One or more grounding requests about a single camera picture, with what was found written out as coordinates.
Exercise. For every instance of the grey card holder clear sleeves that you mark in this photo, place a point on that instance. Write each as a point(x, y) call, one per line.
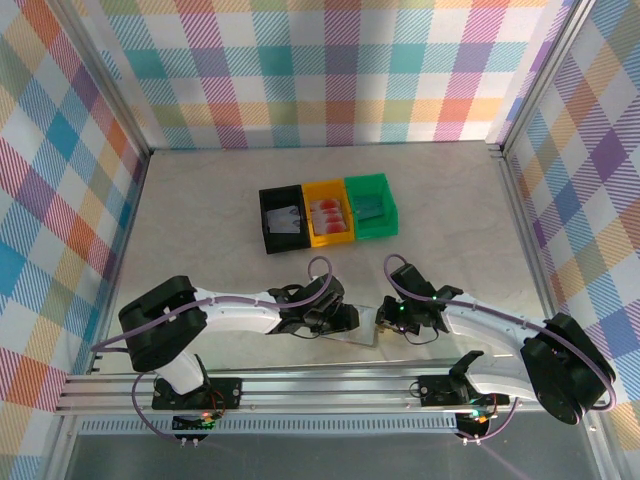
point(370, 321)

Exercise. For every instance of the white card with red dots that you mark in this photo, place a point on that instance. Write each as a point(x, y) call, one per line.
point(325, 203)
point(329, 211)
point(334, 227)

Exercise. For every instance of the teal card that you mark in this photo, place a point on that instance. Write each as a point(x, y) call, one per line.
point(372, 210)
point(363, 198)

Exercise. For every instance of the clear plastic packet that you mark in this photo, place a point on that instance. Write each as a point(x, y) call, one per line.
point(331, 218)

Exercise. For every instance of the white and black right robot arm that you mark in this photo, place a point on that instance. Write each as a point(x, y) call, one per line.
point(490, 327)

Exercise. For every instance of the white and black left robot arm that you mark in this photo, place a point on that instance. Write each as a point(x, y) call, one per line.
point(240, 315)

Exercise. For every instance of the grey card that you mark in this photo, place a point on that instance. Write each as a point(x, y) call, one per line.
point(297, 216)
point(277, 220)

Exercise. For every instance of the green plastic bin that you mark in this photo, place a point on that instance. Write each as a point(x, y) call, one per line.
point(377, 231)

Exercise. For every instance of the yellow plastic bin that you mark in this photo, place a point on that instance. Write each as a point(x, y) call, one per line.
point(332, 239)

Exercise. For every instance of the black plastic bin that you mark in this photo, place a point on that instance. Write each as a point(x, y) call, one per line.
point(285, 244)

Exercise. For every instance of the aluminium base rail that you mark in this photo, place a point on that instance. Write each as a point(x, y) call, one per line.
point(325, 390)

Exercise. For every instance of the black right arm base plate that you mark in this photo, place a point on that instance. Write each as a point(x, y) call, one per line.
point(435, 392)

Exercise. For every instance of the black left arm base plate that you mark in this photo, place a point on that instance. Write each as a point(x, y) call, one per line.
point(230, 392)

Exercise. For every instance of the aluminium side rail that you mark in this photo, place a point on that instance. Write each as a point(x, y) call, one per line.
point(122, 250)
point(530, 250)

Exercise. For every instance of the aluminium frame post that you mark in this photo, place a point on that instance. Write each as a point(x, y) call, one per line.
point(542, 75)
point(106, 75)

